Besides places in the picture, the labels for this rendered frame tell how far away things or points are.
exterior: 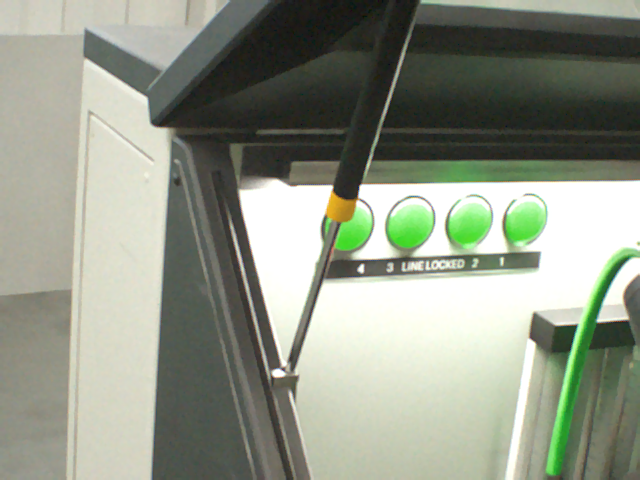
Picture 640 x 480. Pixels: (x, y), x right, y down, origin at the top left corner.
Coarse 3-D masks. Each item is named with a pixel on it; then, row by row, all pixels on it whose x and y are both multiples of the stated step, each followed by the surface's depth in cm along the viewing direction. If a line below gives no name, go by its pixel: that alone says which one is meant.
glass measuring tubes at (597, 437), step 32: (544, 320) 119; (576, 320) 119; (608, 320) 120; (544, 352) 121; (608, 352) 123; (544, 384) 121; (608, 384) 124; (544, 416) 121; (576, 416) 123; (608, 416) 125; (512, 448) 124; (544, 448) 122; (576, 448) 124; (608, 448) 129
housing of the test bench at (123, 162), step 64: (128, 64) 114; (128, 128) 114; (192, 128) 105; (384, 128) 113; (448, 128) 116; (128, 192) 115; (128, 256) 116; (128, 320) 116; (128, 384) 117; (128, 448) 118
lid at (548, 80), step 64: (256, 0) 82; (320, 0) 89; (384, 0) 81; (448, 0) 87; (512, 0) 88; (576, 0) 90; (192, 64) 93; (256, 64) 95; (320, 64) 92; (448, 64) 96; (512, 64) 98; (576, 64) 99; (256, 128) 106; (320, 128) 108; (512, 128) 116; (576, 128) 119
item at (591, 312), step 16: (624, 256) 100; (608, 272) 104; (592, 288) 107; (608, 288) 106; (592, 304) 108; (592, 320) 109; (576, 336) 111; (576, 352) 112; (576, 368) 112; (576, 384) 113; (560, 400) 115; (560, 416) 115; (560, 432) 115; (560, 448) 116; (560, 464) 116
